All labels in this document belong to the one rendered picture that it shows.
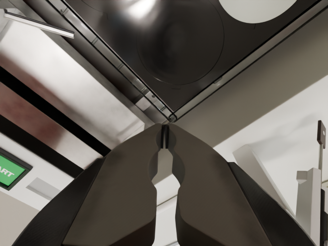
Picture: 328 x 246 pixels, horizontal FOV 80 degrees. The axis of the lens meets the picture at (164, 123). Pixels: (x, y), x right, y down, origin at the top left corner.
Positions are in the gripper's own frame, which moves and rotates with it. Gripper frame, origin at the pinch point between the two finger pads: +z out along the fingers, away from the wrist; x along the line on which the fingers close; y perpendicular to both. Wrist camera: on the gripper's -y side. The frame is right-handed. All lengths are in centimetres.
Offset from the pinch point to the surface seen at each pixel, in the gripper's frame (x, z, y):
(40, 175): -15.4, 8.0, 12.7
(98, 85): -9.0, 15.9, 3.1
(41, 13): -17.6, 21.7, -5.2
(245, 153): 9.3, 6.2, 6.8
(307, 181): 11.5, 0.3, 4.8
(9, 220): -140, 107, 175
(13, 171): -18.1, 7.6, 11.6
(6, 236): -152, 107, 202
